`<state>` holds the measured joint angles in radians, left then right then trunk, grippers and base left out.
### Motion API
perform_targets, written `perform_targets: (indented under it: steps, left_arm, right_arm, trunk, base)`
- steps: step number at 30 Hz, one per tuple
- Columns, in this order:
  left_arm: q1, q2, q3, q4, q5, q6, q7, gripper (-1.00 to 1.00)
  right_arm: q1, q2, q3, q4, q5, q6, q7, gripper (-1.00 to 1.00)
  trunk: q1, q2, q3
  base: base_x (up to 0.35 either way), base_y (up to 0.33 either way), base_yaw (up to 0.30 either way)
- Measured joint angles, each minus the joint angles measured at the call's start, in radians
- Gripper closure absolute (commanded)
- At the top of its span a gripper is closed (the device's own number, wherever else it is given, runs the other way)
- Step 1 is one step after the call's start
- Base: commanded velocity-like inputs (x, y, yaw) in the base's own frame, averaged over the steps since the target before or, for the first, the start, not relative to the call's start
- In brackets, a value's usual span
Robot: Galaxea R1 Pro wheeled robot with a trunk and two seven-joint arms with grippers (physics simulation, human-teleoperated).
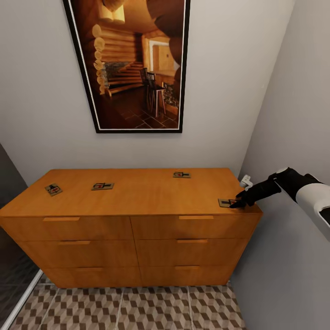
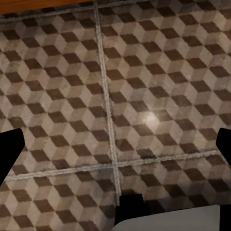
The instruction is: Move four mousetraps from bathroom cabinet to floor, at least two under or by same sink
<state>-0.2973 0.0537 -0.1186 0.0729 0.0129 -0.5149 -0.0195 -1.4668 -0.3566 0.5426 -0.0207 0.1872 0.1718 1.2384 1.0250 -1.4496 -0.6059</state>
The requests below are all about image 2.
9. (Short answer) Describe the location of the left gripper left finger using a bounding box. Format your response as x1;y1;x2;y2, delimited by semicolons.
0;128;25;186

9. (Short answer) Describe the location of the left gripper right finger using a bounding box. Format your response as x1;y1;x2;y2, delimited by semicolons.
216;128;231;166

